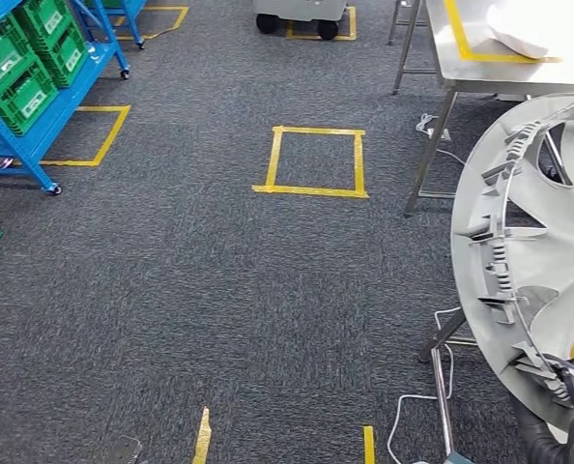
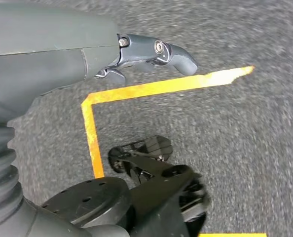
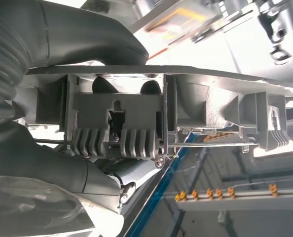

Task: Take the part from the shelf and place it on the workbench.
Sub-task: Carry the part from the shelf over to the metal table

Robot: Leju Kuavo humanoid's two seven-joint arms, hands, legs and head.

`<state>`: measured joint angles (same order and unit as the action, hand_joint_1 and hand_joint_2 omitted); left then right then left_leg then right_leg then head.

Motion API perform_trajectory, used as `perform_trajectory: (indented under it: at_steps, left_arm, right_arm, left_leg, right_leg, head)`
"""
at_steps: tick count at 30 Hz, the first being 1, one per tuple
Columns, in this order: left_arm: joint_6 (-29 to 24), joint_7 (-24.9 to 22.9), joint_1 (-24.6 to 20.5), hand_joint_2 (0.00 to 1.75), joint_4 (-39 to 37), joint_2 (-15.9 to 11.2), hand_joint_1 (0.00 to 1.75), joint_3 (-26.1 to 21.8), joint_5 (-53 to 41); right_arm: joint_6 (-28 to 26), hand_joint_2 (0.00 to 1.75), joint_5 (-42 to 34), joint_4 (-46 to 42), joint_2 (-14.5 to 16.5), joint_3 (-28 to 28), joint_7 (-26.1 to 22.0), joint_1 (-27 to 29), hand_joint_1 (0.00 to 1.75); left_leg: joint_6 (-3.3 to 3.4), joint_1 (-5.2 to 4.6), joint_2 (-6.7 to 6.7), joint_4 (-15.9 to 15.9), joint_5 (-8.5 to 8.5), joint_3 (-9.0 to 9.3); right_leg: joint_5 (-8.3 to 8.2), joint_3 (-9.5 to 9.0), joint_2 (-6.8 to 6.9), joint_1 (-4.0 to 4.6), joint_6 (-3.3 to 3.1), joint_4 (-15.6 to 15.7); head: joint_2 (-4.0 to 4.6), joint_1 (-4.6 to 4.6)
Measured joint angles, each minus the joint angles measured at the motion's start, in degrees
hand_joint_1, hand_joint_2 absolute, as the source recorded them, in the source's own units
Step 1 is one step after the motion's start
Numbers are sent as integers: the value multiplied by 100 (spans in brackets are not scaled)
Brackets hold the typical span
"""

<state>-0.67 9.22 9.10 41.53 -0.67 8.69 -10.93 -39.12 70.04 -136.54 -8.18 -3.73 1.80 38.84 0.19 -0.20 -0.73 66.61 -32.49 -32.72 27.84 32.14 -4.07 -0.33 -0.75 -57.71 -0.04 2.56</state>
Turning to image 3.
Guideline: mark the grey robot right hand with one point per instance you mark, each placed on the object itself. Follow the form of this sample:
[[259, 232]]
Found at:
[[42, 170]]

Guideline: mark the grey rail orange clips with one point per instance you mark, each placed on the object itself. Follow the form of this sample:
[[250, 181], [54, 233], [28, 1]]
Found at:
[[247, 200]]

